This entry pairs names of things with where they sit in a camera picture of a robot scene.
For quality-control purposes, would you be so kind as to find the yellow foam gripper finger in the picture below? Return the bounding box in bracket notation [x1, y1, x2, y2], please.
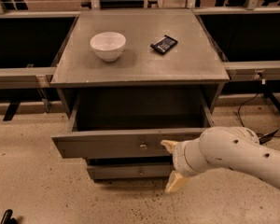
[165, 171, 189, 193]
[161, 140, 178, 153]

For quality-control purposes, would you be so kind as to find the grey top drawer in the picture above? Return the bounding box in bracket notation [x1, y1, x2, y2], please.
[52, 87, 214, 159]

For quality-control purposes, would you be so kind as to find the grey drawer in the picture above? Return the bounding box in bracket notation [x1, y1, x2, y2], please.
[87, 163, 172, 181]
[52, 87, 214, 159]

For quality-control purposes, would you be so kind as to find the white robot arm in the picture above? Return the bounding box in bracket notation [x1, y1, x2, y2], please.
[161, 127, 280, 193]

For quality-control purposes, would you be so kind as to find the grey bottom drawer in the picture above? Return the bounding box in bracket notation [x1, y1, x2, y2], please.
[87, 163, 172, 181]

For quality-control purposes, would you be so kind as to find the grey drawer cabinet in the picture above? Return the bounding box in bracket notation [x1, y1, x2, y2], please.
[51, 9, 229, 168]

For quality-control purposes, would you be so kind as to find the dark snack packet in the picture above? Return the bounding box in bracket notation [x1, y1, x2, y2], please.
[150, 35, 178, 54]

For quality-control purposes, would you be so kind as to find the white ceramic bowl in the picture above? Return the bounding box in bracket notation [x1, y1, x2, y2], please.
[90, 32, 126, 62]

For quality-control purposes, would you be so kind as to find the black object bottom left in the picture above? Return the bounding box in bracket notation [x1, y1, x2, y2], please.
[0, 209, 19, 224]

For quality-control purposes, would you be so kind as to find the black floor cable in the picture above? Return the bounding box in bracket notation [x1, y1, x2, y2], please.
[237, 91, 280, 146]

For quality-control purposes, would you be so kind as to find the grey right rail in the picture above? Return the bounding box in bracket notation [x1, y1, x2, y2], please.
[223, 61, 280, 82]

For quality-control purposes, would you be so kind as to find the grey rail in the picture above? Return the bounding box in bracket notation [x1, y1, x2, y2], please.
[0, 67, 56, 90]
[223, 61, 280, 82]

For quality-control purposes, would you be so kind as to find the grey left rail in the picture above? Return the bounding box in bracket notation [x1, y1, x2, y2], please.
[0, 67, 56, 90]

